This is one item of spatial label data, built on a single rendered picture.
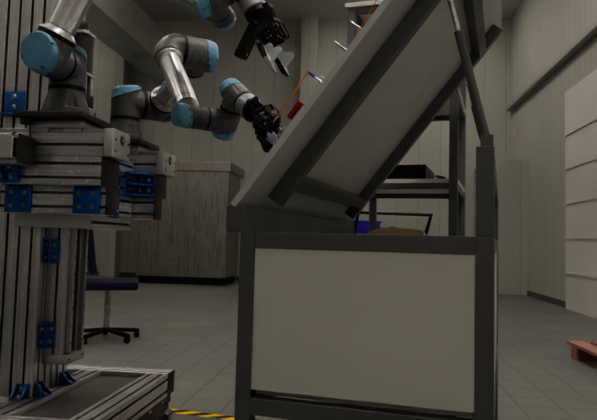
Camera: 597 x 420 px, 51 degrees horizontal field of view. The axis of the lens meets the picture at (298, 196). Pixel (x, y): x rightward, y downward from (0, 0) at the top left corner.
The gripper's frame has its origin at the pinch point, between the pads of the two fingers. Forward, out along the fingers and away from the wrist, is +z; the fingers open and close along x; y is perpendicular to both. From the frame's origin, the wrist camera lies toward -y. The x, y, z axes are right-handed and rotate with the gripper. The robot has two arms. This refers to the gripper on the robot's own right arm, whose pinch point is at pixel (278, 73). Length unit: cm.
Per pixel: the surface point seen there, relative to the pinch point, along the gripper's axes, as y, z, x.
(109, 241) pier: -724, -193, 779
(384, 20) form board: 36.3, 10.5, -18.1
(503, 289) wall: -121, 192, 889
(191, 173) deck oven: -469, -207, 732
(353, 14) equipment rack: 9, -41, 101
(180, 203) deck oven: -506, -169, 721
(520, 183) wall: -21, 50, 917
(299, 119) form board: 8.7, 22.8, -27.1
